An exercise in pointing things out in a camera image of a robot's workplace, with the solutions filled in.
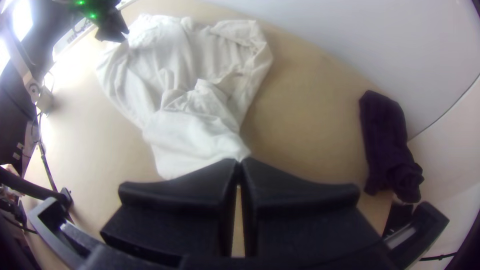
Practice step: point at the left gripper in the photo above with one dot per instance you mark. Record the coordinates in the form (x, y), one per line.
(111, 28)

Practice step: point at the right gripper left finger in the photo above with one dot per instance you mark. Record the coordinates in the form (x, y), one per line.
(180, 210)

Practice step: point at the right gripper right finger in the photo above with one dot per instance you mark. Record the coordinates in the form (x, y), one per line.
(300, 217)

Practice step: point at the white t-shirt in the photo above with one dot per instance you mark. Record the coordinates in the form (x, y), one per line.
(180, 93)

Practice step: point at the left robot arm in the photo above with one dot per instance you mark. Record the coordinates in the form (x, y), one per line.
(84, 8)

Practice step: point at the dark garment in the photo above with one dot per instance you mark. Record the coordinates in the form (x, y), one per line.
(386, 142)

